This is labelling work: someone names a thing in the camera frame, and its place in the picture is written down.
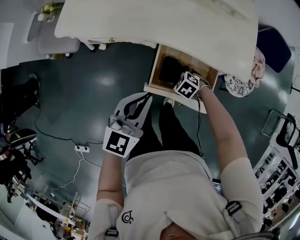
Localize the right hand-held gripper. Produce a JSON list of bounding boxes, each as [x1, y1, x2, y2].
[[173, 67, 207, 100]]

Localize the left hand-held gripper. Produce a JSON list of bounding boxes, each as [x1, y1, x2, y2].
[[102, 92, 153, 159]]

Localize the large wooden drawer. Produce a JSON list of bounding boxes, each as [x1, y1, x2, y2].
[[143, 44, 220, 115]]

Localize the black item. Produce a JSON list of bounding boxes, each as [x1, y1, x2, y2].
[[158, 55, 188, 84]]

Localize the person's right forearm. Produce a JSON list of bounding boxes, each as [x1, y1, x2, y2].
[[197, 85, 249, 198]]

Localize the person's left forearm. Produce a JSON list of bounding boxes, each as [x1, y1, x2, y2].
[[97, 150, 125, 203]]

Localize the person's white shoe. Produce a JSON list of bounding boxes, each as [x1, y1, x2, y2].
[[163, 97, 175, 109]]

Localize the person's black trousers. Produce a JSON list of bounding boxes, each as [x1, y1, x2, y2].
[[127, 102, 203, 163]]

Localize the patterned round bowl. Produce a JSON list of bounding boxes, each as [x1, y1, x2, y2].
[[224, 73, 255, 98]]

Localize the pink cloth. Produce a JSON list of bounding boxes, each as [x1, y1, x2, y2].
[[251, 46, 267, 89]]

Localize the person's white shirt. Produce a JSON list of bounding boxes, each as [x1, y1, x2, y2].
[[88, 150, 264, 240]]

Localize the dark blue cushioned chair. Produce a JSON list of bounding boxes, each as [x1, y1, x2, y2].
[[256, 24, 293, 74]]

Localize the pale upholstered chair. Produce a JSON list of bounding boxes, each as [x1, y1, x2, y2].
[[37, 22, 81, 59]]

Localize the black and white chair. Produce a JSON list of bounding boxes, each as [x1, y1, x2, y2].
[[276, 113, 300, 170]]

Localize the black office chair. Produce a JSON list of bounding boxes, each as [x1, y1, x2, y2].
[[0, 73, 41, 132], [0, 128, 45, 186]]

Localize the yellow flower bouquet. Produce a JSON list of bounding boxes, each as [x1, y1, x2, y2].
[[37, 1, 62, 23]]

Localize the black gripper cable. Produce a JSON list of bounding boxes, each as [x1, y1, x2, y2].
[[194, 93, 206, 162]]

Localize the black floor cable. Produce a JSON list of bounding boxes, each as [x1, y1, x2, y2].
[[33, 105, 104, 147]]

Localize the white floor cable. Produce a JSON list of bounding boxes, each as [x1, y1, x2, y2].
[[51, 151, 103, 195]]

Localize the metal wire frame rack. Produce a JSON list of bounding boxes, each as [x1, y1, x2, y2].
[[261, 108, 289, 138]]

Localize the grey harness strap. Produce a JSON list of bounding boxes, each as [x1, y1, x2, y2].
[[105, 203, 120, 238], [223, 200, 247, 235]]

